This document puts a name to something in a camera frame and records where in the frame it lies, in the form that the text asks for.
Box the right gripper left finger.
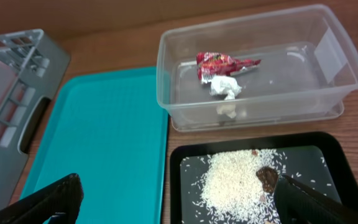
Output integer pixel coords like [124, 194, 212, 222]
[0, 173, 84, 224]

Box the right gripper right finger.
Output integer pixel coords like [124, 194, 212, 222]
[273, 175, 358, 224]

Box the brown food scrap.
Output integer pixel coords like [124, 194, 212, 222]
[256, 166, 278, 193]

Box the white rice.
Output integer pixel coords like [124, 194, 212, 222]
[181, 148, 332, 224]

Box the white tissue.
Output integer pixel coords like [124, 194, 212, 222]
[210, 75, 242, 119]

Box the red snack wrapper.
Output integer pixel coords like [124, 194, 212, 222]
[196, 52, 261, 84]

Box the black food waste tray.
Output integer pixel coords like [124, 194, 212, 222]
[170, 132, 358, 223]

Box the clear plastic waste bin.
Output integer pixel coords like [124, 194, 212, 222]
[157, 4, 358, 132]

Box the teal serving tray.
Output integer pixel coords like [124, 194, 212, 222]
[22, 67, 168, 224]

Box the grey plastic dish rack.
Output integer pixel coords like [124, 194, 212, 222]
[0, 29, 70, 210]

